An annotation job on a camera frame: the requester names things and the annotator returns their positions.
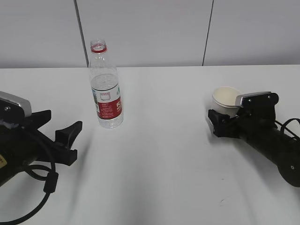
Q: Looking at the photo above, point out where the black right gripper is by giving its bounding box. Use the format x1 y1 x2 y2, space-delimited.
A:
208 109 281 147

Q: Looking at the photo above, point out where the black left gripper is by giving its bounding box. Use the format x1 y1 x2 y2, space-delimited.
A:
0 110 83 185

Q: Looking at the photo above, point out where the white paper cup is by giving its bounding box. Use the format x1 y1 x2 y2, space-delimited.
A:
210 86 241 118

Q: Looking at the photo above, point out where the clear plastic water bottle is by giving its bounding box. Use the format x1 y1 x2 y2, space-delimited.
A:
89 39 123 128

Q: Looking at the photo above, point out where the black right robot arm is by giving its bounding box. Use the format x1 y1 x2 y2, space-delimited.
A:
208 109 300 188

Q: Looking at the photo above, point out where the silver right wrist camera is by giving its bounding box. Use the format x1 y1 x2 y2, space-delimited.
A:
235 91 279 123

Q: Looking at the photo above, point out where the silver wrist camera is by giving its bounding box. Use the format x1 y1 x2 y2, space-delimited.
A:
0 91 32 124
235 91 279 123

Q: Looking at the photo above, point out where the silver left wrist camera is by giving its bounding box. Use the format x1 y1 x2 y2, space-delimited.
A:
0 91 32 124

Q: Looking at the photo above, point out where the black right camera cable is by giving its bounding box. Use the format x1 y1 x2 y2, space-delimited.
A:
274 118 300 143

